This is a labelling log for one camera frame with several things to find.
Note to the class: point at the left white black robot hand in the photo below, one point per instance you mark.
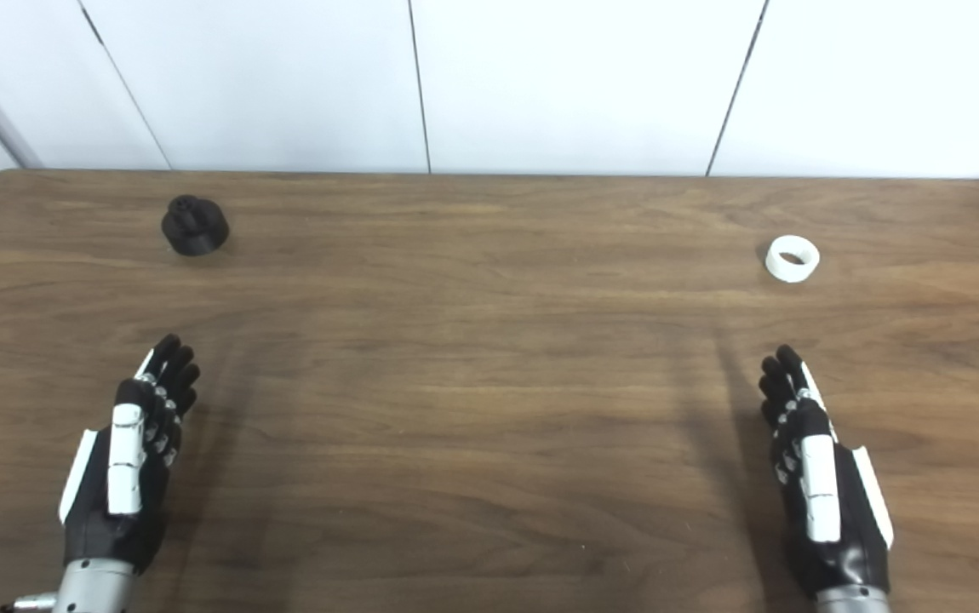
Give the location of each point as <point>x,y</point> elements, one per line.
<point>125,460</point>

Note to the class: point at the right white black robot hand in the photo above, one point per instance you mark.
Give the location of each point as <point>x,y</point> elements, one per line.
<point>821,485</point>

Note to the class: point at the round black plastic part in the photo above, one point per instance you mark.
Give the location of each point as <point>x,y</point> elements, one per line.
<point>196,230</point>

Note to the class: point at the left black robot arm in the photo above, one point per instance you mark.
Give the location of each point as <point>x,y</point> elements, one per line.
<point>94,587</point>

